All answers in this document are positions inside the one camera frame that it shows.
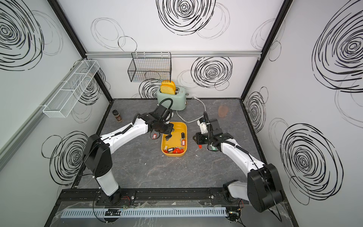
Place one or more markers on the aluminium wall rail left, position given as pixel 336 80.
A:
pixel 15 142

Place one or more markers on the yellow plastic storage box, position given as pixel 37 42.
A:
pixel 176 140

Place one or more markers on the spice bottle black cap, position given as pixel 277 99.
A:
pixel 117 115

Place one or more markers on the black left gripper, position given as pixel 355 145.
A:
pixel 170 128

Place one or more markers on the black wire wall basket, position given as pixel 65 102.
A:
pixel 150 65

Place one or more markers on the white slotted cable duct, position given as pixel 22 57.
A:
pixel 145 212

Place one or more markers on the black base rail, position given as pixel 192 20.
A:
pixel 212 195

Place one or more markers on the aluminium wall rail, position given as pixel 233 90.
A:
pixel 175 54
pixel 15 142

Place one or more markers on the yellow toast slice front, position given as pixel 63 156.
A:
pixel 167 89

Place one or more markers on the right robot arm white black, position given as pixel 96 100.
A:
pixel 263 189

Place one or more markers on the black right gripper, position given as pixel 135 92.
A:
pixel 198 140

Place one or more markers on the black corner frame post right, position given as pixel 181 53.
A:
pixel 268 43

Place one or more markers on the mint green toaster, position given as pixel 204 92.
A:
pixel 179 99

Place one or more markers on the black corner frame post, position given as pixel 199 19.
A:
pixel 268 43
pixel 76 42

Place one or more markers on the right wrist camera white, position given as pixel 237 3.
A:
pixel 202 125

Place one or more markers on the orange toast slice back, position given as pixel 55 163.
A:
pixel 171 83

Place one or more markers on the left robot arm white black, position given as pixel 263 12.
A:
pixel 99 149

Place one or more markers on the black corner frame post left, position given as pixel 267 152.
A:
pixel 76 42

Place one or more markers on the aluminium wall rail back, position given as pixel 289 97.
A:
pixel 175 54

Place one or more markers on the white mesh wall shelf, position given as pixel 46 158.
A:
pixel 80 87

